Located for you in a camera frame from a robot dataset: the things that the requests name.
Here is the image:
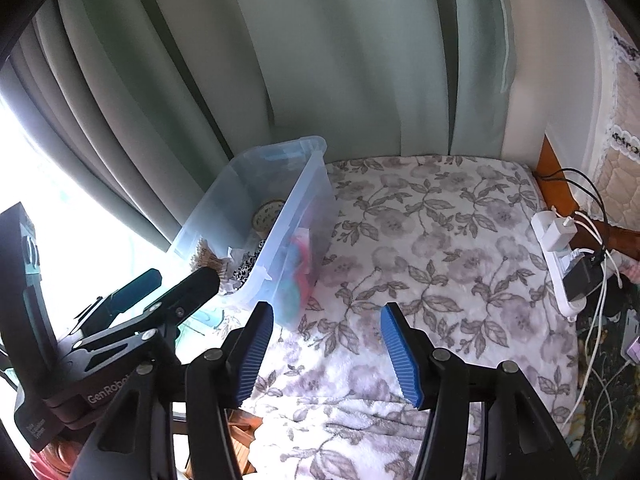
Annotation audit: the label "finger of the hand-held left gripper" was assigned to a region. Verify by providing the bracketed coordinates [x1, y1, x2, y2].
[77, 266, 221, 361]
[70, 268, 163, 336]

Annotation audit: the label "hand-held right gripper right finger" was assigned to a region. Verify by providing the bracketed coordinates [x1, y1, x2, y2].
[380, 302, 583, 480]

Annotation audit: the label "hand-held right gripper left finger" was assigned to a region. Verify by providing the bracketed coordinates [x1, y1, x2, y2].
[67, 301, 275, 480]

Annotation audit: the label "clear bag of white beads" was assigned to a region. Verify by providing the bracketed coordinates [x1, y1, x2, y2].
[187, 237, 233, 281]

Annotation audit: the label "leopard print scrunchie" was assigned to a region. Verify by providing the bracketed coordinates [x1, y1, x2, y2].
[231, 240, 268, 288]

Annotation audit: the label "teal hair ties bundle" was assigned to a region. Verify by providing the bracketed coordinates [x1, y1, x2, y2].
[272, 260, 313, 321]

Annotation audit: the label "brown packing tape roll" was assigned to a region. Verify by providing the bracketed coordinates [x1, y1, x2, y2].
[251, 199, 286, 233]

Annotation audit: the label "clear plastic storage container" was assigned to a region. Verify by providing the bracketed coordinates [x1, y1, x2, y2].
[170, 135, 341, 333]

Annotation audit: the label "person's left hand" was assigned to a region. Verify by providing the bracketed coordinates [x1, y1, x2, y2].
[30, 435, 83, 478]

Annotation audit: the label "floral fleece blanket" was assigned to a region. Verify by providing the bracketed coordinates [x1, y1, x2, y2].
[200, 155, 583, 480]

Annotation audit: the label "red plastic object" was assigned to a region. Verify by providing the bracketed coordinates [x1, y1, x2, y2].
[287, 232, 313, 273]

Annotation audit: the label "white power strip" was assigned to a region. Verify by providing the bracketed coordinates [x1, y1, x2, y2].
[531, 210, 608, 321]

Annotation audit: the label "black power adapter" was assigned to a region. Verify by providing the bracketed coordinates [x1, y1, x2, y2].
[562, 255, 608, 301]

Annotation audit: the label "white usb charger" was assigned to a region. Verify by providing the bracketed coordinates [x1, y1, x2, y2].
[542, 216, 578, 253]

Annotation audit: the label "dark floral cloth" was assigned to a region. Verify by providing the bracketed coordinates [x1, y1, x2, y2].
[570, 310, 640, 480]

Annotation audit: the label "orange wooden board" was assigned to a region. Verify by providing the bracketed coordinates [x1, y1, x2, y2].
[532, 135, 640, 261]

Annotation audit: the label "pale green curtain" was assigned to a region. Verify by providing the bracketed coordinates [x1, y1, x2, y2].
[10, 0, 516, 256]

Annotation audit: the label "quilted beige headboard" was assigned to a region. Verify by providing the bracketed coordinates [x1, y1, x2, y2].
[575, 0, 640, 231]

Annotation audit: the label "wooden furniture frame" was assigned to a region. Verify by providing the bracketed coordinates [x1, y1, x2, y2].
[227, 407, 261, 476]

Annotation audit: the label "white cable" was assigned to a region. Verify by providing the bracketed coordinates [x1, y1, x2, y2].
[557, 212, 623, 433]

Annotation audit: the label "black cable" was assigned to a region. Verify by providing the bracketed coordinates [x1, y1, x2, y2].
[532, 167, 608, 248]
[532, 170, 601, 211]

